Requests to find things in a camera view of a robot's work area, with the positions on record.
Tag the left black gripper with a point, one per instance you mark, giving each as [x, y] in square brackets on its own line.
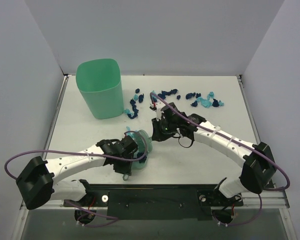
[134, 153]

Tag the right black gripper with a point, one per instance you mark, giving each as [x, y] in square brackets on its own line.
[155, 128]

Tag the light blue paper scrap cluster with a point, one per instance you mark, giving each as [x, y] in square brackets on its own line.
[129, 132]

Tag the green hand brush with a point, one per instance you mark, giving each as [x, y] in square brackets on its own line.
[143, 141]

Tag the green plastic dustpan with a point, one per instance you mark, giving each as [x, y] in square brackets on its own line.
[136, 165]

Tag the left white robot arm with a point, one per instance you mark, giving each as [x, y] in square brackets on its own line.
[44, 180]

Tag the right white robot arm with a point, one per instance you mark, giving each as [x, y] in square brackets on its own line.
[255, 160]

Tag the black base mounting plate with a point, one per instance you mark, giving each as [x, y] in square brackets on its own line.
[156, 201]

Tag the green plastic waste bin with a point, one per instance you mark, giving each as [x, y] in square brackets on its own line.
[99, 82]

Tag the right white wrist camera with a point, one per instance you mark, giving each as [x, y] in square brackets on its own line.
[159, 108]

